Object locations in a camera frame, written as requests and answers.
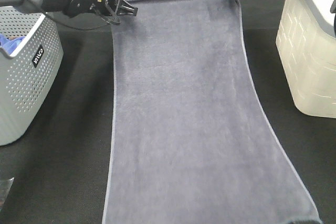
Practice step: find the grey towel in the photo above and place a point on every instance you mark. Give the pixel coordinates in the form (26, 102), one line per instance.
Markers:
(190, 141)

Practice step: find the blue towel in basket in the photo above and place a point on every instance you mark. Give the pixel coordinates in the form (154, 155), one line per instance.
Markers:
(9, 44)

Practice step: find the cream white laundry basket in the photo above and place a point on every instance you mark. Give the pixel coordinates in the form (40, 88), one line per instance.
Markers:
(306, 46)

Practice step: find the grey perforated laundry basket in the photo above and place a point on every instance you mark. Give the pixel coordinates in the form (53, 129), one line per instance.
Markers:
(28, 72)

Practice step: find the black table mat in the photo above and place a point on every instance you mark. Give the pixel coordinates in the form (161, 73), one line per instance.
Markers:
(60, 165)

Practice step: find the left clear tape strip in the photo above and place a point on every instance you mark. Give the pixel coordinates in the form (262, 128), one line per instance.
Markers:
(5, 186)

